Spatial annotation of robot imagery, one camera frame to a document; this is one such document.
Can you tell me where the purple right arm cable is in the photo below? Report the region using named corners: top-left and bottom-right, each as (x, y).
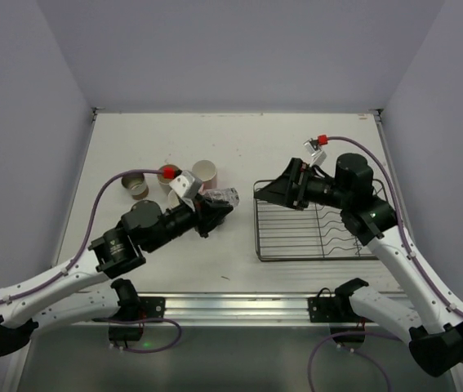
top-left (316, 132), bottom-right (463, 368)

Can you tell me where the blue hexagonal mug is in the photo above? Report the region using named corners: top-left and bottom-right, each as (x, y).
top-left (167, 189), bottom-right (182, 208)

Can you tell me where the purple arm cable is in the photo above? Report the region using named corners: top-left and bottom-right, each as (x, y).
top-left (316, 132), bottom-right (463, 368)
top-left (0, 164), bottom-right (177, 342)

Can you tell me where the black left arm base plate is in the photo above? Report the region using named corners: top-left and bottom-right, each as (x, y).
top-left (109, 296), bottom-right (166, 322)

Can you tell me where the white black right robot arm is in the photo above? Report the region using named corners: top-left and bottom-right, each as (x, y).
top-left (254, 154), bottom-right (463, 376)

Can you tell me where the grey wire dish rack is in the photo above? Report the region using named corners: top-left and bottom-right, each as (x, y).
top-left (254, 199), bottom-right (376, 262)

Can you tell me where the clear glass cup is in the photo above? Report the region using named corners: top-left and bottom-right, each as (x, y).
top-left (203, 188), bottom-right (240, 207)

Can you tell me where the pink hexagonal mug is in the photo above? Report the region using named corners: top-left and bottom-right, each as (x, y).
top-left (192, 159), bottom-right (218, 193)

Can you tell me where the aluminium front rail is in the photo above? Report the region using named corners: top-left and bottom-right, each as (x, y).
top-left (71, 290), bottom-right (420, 327)

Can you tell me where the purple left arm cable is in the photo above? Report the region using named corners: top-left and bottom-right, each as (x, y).
top-left (0, 164), bottom-right (177, 342)

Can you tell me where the beige tall cup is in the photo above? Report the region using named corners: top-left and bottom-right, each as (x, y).
top-left (157, 164), bottom-right (181, 194)

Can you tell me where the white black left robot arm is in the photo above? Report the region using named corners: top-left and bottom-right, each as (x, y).
top-left (0, 195), bottom-right (234, 357)

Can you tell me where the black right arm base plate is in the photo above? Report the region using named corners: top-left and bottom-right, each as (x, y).
top-left (307, 289), bottom-right (371, 323)

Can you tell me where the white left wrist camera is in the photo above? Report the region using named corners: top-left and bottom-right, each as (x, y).
top-left (170, 171), bottom-right (203, 210)

